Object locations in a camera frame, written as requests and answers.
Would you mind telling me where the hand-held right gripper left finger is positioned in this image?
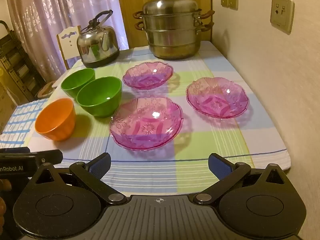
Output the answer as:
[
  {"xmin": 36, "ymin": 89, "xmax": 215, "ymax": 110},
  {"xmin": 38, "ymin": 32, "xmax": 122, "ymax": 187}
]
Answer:
[{"xmin": 32, "ymin": 152, "xmax": 128, "ymax": 205}]

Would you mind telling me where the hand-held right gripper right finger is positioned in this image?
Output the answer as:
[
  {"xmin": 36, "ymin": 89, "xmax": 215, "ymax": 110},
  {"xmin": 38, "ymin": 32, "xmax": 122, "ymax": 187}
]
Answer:
[{"xmin": 194, "ymin": 152, "xmax": 292, "ymax": 205}]

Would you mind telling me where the orange plastic bowl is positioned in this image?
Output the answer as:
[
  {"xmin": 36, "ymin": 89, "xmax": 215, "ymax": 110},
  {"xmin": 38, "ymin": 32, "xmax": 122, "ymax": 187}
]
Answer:
[{"xmin": 34, "ymin": 98, "xmax": 76, "ymax": 141}]

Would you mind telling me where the green plastic bowl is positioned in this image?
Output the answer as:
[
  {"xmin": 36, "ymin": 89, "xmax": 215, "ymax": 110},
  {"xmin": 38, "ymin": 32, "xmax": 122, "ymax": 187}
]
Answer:
[
  {"xmin": 76, "ymin": 76, "xmax": 123, "ymax": 118},
  {"xmin": 61, "ymin": 68, "xmax": 96, "ymax": 98}
]

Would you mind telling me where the person's left hand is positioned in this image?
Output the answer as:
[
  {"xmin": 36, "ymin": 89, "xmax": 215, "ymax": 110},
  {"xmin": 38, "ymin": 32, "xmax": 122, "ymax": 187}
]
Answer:
[{"xmin": 0, "ymin": 179, "xmax": 13, "ymax": 233}]

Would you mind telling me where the blue checked blanket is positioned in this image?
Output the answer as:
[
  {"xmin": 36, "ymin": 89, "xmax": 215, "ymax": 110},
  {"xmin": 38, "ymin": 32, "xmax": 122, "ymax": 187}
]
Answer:
[{"xmin": 0, "ymin": 98, "xmax": 48, "ymax": 153}]

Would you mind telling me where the woven basket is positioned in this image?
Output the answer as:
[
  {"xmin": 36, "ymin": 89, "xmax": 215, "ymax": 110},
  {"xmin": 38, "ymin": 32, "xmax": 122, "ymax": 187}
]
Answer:
[{"xmin": 37, "ymin": 80, "xmax": 59, "ymax": 99}]

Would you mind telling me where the dark storage rack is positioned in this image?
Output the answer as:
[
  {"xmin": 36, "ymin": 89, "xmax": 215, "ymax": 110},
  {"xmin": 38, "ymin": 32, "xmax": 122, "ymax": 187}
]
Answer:
[{"xmin": 0, "ymin": 21, "xmax": 47, "ymax": 103}]

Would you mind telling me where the stainless steel kettle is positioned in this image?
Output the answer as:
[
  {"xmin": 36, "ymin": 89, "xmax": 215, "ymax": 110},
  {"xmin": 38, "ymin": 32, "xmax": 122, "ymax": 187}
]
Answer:
[{"xmin": 76, "ymin": 9, "xmax": 120, "ymax": 69}]

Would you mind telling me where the white wooden chair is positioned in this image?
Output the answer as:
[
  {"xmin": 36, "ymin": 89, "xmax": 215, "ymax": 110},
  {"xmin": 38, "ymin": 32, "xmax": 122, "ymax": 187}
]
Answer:
[{"xmin": 56, "ymin": 26, "xmax": 83, "ymax": 71}]

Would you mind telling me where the stainless steel steamer pot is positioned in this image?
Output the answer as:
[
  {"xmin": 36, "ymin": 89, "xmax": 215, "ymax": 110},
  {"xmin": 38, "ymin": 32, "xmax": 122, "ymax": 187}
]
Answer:
[{"xmin": 132, "ymin": 0, "xmax": 215, "ymax": 61}]

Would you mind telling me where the pink sheer curtain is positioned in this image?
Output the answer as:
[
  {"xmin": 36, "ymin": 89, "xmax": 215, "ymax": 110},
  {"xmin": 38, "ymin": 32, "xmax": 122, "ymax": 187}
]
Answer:
[{"xmin": 5, "ymin": 0, "xmax": 129, "ymax": 78}]

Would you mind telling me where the large beige wall socket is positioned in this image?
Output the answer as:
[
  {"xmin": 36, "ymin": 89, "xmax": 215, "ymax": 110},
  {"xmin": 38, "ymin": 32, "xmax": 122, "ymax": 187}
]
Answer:
[{"xmin": 270, "ymin": 0, "xmax": 295, "ymax": 33}]

